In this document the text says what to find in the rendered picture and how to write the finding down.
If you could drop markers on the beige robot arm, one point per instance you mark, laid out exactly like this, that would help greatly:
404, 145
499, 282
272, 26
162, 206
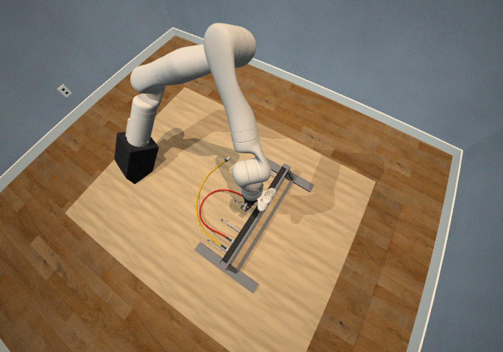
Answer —
225, 47

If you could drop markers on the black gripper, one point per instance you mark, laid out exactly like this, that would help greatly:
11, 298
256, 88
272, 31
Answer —
247, 204

